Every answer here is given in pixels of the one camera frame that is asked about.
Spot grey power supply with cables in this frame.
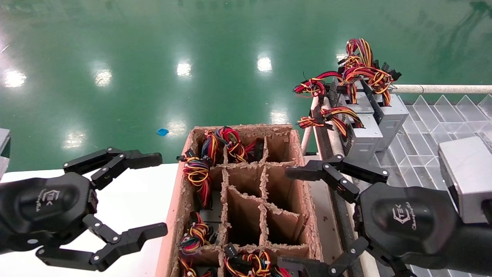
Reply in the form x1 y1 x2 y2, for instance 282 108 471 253
297 106 384 163

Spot grey vented power supply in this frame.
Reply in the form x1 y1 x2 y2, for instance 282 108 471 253
293 54 375 116

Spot grey metal object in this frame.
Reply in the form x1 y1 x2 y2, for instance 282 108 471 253
0 128 11 179

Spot power supply with multicolour cables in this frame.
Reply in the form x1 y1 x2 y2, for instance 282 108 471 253
179 211 223 255
179 257 218 277

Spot white long rack pipe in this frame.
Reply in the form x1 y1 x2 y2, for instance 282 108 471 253
318 96 381 277

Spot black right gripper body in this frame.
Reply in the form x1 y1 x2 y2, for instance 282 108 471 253
354 182 492 275

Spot brown cardboard divider box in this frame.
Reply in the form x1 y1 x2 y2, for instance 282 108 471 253
156 124 324 277

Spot white horizontal rack pipe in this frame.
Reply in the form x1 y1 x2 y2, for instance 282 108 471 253
390 85 492 94

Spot power supply with black connector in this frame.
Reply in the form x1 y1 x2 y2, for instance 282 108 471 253
224 242 293 277

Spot grey power supply tall cables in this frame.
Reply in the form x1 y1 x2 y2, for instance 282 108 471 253
338 38 409 151

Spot black rack side rail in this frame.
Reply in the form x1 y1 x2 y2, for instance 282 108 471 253
310 96 364 277

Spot white short rack pipe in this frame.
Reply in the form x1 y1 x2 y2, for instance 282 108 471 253
301 96 320 154

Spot clear plastic rack bed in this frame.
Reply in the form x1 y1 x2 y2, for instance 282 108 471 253
346 94 492 277

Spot power supply with long cables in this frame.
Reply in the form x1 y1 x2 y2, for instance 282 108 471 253
176 130 221 208

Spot power supply with red cables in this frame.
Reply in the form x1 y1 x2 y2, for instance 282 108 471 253
215 126 266 164

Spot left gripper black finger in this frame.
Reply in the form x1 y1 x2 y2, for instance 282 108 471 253
36 214 168 272
63 148 163 190

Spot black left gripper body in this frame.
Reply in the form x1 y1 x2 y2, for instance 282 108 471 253
0 172 98 255

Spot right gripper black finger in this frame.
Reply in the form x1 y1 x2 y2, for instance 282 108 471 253
278 236 369 277
285 155 389 204

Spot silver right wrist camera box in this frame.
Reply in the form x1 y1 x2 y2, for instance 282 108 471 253
437 136 492 224

